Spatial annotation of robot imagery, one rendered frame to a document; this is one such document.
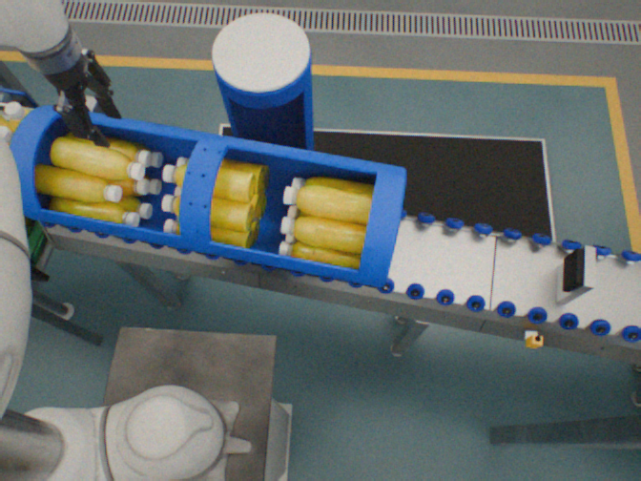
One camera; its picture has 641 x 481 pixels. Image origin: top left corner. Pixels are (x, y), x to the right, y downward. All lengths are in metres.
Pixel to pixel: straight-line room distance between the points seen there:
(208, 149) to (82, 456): 0.64
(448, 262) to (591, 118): 1.74
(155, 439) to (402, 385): 1.45
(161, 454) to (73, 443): 0.14
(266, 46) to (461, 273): 0.83
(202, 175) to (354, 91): 1.73
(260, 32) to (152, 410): 1.09
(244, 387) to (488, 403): 1.32
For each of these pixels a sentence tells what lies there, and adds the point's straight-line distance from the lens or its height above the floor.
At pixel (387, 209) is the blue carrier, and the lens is 1.10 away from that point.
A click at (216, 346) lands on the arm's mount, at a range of 1.26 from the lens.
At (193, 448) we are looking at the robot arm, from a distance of 0.99.
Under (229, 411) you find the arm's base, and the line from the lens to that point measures 1.20.
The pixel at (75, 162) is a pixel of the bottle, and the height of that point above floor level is 1.18.
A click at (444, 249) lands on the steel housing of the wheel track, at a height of 0.93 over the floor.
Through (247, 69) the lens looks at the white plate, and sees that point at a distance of 1.55.
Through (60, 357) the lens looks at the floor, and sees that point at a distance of 2.51.
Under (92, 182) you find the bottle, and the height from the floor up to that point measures 1.14.
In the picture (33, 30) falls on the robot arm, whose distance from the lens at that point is 0.91.
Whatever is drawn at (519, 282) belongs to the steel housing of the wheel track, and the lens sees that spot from 1.45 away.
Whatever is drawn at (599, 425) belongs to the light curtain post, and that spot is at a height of 0.88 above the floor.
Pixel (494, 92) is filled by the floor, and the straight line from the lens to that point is 2.92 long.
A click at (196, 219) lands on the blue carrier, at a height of 1.19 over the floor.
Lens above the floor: 2.23
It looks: 69 degrees down
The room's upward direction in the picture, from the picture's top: 1 degrees counter-clockwise
